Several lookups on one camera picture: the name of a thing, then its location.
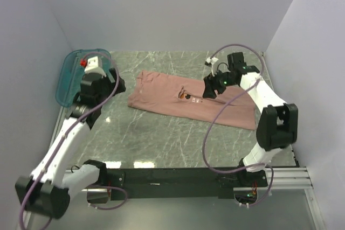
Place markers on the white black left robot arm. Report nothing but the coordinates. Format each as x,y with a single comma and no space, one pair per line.
47,191

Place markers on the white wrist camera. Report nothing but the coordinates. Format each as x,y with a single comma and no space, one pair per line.
93,65
213,64

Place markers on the pink t shirt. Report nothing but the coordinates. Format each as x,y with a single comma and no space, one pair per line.
182,97

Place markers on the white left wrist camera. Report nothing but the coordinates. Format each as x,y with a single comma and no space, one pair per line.
93,65

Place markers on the aluminium left side rail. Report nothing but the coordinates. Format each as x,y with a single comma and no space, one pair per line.
58,125

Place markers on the aluminium front frame rail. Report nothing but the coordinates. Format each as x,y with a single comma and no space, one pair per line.
282,178

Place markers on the teal transparent plastic bin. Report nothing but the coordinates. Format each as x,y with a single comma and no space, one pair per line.
72,73

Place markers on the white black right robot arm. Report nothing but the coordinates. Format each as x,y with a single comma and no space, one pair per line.
278,123

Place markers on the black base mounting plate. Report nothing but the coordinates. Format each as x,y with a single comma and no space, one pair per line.
182,182

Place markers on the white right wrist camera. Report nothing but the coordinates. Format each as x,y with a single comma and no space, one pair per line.
213,64

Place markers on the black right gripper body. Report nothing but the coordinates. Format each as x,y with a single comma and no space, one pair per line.
220,81

